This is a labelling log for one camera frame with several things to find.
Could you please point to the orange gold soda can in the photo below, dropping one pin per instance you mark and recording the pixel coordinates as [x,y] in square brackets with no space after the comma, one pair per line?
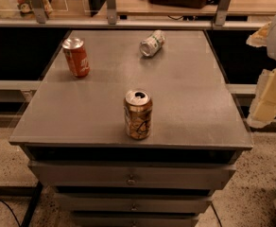
[137,111]

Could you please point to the grey drawer cabinet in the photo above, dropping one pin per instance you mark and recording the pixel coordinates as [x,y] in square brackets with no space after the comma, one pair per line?
[138,142]

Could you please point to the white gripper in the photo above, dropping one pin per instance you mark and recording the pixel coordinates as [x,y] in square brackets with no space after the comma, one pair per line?
[263,108]

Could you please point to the top drawer with knob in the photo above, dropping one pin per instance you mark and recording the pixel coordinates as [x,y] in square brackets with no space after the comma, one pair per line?
[126,174]

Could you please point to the red coke can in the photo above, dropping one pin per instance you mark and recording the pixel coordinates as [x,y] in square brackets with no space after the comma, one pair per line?
[76,56]

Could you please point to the grey metal railing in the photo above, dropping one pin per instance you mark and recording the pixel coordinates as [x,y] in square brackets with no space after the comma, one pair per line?
[110,21]

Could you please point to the white green lying can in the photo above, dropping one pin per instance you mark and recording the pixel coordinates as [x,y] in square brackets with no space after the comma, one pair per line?
[152,44]

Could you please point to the middle drawer with knob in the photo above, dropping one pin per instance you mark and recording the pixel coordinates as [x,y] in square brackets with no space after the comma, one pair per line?
[132,203]

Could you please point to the bottom drawer with knob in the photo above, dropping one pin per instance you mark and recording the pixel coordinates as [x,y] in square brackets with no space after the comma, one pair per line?
[102,219]

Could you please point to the drawer with knob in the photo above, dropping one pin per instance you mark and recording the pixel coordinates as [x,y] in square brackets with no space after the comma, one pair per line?
[132,203]
[102,219]
[126,174]

